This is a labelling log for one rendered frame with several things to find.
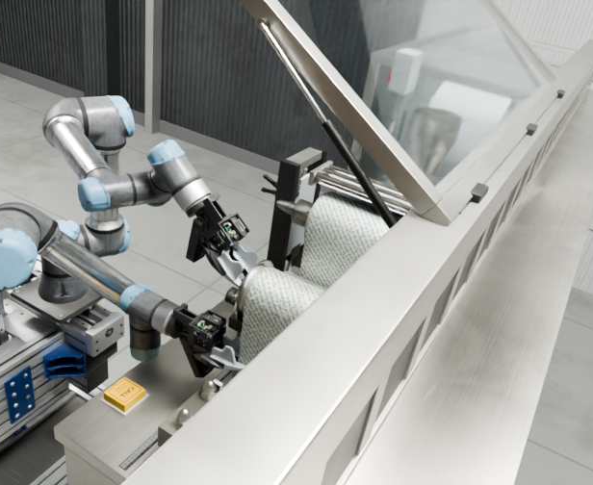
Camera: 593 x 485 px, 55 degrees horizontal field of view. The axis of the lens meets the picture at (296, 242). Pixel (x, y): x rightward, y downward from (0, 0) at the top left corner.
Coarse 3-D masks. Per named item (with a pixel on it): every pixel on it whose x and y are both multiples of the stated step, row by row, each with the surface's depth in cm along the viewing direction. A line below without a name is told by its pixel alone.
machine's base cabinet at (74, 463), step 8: (64, 448) 129; (72, 456) 128; (72, 464) 130; (80, 464) 128; (88, 464) 126; (72, 472) 132; (80, 472) 130; (88, 472) 128; (96, 472) 125; (72, 480) 133; (80, 480) 131; (88, 480) 129; (96, 480) 127; (104, 480) 125; (112, 480) 123
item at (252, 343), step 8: (248, 328) 120; (248, 336) 121; (256, 336) 120; (264, 336) 119; (240, 344) 123; (248, 344) 122; (256, 344) 121; (264, 344) 119; (240, 352) 124; (248, 352) 123; (256, 352) 122; (240, 360) 125; (248, 360) 124
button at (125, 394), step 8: (120, 384) 138; (128, 384) 138; (136, 384) 139; (104, 392) 136; (112, 392) 136; (120, 392) 136; (128, 392) 136; (136, 392) 137; (144, 392) 138; (112, 400) 135; (120, 400) 134; (128, 400) 134; (136, 400) 136; (120, 408) 134; (128, 408) 134
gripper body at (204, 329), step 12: (180, 312) 128; (192, 312) 131; (204, 312) 129; (168, 324) 129; (180, 324) 130; (192, 324) 125; (204, 324) 127; (216, 324) 127; (192, 336) 126; (204, 336) 123; (216, 336) 128; (192, 348) 128; (204, 348) 127
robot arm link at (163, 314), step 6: (168, 300) 134; (162, 306) 131; (168, 306) 131; (174, 306) 131; (156, 312) 130; (162, 312) 130; (168, 312) 130; (156, 318) 130; (162, 318) 129; (168, 318) 129; (156, 324) 130; (162, 324) 129; (162, 330) 130
